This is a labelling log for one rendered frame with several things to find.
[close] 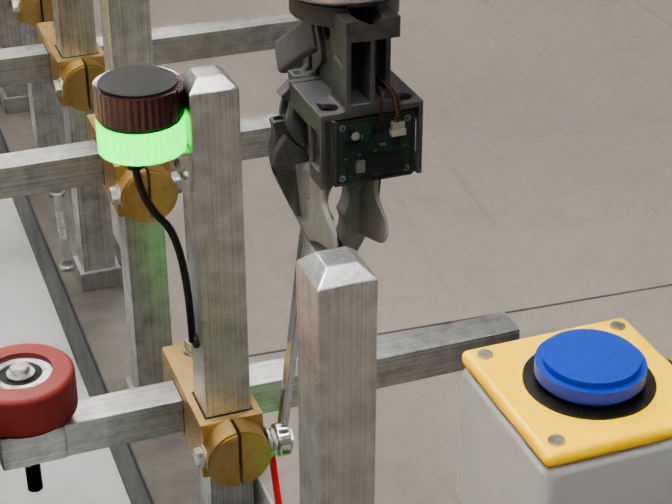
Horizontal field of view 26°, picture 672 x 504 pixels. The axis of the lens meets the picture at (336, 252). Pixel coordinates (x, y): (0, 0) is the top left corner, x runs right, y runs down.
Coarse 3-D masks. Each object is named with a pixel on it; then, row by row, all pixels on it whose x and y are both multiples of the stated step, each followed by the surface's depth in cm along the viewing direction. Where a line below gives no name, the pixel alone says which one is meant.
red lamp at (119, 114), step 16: (96, 80) 97; (96, 96) 95; (160, 96) 95; (176, 96) 96; (96, 112) 96; (112, 112) 95; (128, 112) 94; (144, 112) 95; (160, 112) 95; (176, 112) 96; (112, 128) 95; (128, 128) 95; (144, 128) 95; (160, 128) 96
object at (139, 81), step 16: (112, 80) 97; (128, 80) 97; (144, 80) 97; (160, 80) 97; (176, 80) 97; (112, 96) 95; (128, 96) 94; (144, 96) 94; (176, 160) 101; (192, 176) 99; (144, 192) 100; (192, 192) 100; (176, 240) 103; (192, 304) 106; (192, 320) 106; (192, 336) 107
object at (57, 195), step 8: (48, 192) 177; (56, 192) 178; (64, 192) 178; (56, 200) 176; (56, 208) 174; (56, 216) 172; (64, 216) 172; (64, 224) 170; (64, 232) 169; (64, 240) 167; (64, 248) 165; (64, 256) 164; (64, 264) 163; (72, 264) 162
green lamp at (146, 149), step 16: (96, 128) 97; (176, 128) 97; (112, 144) 96; (128, 144) 96; (144, 144) 96; (160, 144) 96; (176, 144) 97; (112, 160) 97; (128, 160) 96; (144, 160) 96; (160, 160) 97
